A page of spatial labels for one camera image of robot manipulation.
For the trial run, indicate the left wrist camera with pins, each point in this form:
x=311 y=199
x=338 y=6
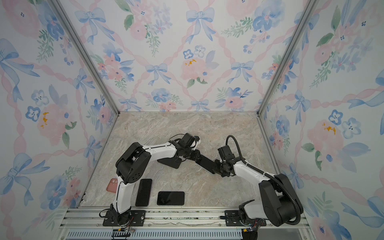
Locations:
x=188 y=139

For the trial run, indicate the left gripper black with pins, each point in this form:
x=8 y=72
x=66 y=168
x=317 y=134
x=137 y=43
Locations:
x=197 y=155

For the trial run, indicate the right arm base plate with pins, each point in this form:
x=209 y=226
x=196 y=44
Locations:
x=236 y=218

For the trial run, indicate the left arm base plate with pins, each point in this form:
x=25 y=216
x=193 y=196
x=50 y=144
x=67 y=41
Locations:
x=133 y=218

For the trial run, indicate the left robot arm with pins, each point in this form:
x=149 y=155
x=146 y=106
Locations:
x=133 y=163

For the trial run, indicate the aluminium rail frame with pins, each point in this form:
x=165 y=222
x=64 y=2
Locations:
x=176 y=223

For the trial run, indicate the black smartphone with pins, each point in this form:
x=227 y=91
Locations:
x=212 y=166
x=144 y=193

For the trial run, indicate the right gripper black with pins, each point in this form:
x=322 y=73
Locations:
x=224 y=174

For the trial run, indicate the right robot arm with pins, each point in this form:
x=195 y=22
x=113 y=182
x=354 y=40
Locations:
x=279 y=204

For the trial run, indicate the black phone case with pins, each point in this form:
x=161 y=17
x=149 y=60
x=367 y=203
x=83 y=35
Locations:
x=174 y=162

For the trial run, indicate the pink phone case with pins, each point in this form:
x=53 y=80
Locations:
x=112 y=185

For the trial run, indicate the black smartphone horizontal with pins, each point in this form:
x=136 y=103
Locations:
x=171 y=198

